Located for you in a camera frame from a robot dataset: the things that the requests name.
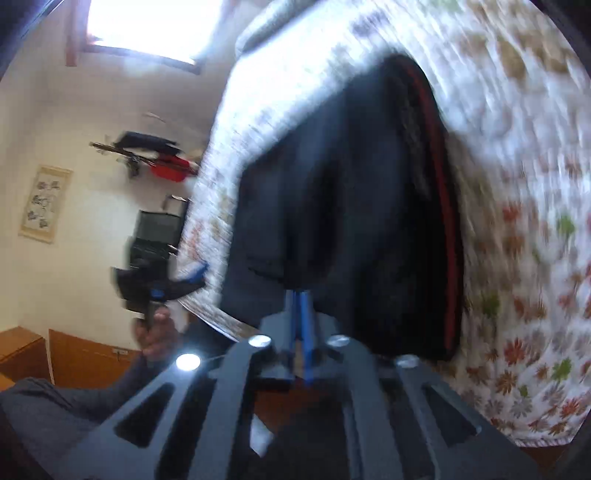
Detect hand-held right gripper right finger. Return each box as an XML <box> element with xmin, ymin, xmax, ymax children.
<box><xmin>298</xmin><ymin>291</ymin><xmax>544</xmax><ymax>480</ymax></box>

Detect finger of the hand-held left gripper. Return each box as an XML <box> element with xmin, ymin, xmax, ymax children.
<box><xmin>174</xmin><ymin>260</ymin><xmax>209</xmax><ymax>291</ymax></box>

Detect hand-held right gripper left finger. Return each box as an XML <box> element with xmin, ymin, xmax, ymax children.
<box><xmin>46</xmin><ymin>290</ymin><xmax>300</xmax><ymax>480</ymax></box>

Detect black pants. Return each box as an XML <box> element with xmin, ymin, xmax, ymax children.
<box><xmin>222</xmin><ymin>53</ymin><xmax>465</xmax><ymax>363</ymax></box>

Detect person's left forearm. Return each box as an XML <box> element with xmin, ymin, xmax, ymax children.
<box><xmin>0</xmin><ymin>356</ymin><xmax>155</xmax><ymax>445</ymax></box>

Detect person's left hand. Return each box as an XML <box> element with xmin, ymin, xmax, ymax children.
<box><xmin>131</xmin><ymin>305</ymin><xmax>191</xmax><ymax>368</ymax></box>

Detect black mesh chair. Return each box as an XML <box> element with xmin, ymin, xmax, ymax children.
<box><xmin>129</xmin><ymin>195</ymin><xmax>191</xmax><ymax>273</ymax></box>

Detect wooden cabinet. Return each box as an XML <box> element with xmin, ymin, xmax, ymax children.
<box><xmin>0</xmin><ymin>325</ymin><xmax>48</xmax><ymax>391</ymax></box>
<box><xmin>48</xmin><ymin>329</ymin><xmax>145</xmax><ymax>391</ymax></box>

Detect red bag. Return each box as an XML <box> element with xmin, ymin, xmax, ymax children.
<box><xmin>150</xmin><ymin>154</ymin><xmax>198</xmax><ymax>184</ymax></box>

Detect wooden coat rack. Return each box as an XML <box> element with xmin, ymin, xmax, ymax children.
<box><xmin>90</xmin><ymin>138</ymin><xmax>200</xmax><ymax>180</ymax></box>

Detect dark hanging garment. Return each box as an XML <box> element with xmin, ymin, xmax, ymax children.
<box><xmin>115</xmin><ymin>131</ymin><xmax>179</xmax><ymax>156</ymax></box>

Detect floral bedsheet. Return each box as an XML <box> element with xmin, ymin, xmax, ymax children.
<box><xmin>178</xmin><ymin>0</ymin><xmax>591</xmax><ymax>446</ymax></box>

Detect wooden framed window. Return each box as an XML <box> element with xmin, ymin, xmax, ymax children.
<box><xmin>67</xmin><ymin>0</ymin><xmax>241</xmax><ymax>75</ymax></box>

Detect grey pillow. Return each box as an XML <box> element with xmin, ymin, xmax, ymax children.
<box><xmin>235</xmin><ymin>0</ymin><xmax>319</xmax><ymax>58</ymax></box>

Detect wall scroll picture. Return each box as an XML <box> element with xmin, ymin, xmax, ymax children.
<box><xmin>18</xmin><ymin>165</ymin><xmax>74</xmax><ymax>244</ymax></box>

